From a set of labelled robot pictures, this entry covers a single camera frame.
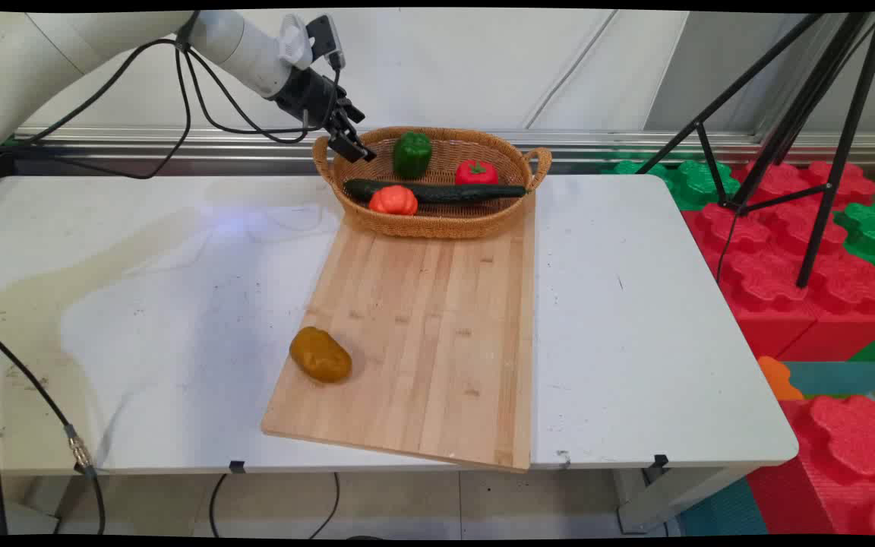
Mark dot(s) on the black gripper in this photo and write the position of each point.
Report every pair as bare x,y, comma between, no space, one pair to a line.
310,93

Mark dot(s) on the brown toy potato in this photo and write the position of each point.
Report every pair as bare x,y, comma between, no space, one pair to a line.
320,354

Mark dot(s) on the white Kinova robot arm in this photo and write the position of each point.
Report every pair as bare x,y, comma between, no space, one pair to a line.
236,44

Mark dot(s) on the green toy bell pepper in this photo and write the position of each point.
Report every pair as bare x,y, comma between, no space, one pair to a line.
412,154

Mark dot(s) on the orange toy tomato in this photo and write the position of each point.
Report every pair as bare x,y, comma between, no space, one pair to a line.
393,200

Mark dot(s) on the woven wicker basket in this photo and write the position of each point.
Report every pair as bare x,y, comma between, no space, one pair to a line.
437,216

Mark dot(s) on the red toy tomato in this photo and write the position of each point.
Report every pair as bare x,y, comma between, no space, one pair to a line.
475,173

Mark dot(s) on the dark green toy cucumber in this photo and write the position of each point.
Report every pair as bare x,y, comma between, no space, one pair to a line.
468,192

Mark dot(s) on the wooden cutting board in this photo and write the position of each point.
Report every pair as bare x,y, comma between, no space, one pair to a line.
422,342

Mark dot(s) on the green foam block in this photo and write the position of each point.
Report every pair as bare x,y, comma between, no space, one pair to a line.
874,228
692,182

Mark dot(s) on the black table edge clip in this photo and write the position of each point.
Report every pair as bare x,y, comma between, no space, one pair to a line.
237,466
661,460

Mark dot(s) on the black tripod stand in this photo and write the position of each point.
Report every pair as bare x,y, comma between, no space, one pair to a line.
802,114

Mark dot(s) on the white table leg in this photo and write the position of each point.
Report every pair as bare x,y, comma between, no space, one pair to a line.
673,494

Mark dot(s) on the orange foam piece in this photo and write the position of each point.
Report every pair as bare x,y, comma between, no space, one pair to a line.
778,378

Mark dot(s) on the teal foam mat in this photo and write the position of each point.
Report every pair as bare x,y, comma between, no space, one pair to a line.
840,376

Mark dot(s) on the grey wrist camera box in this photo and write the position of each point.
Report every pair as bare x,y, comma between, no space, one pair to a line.
325,38

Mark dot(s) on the silver metal wall rail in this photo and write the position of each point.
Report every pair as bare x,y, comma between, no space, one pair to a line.
635,144

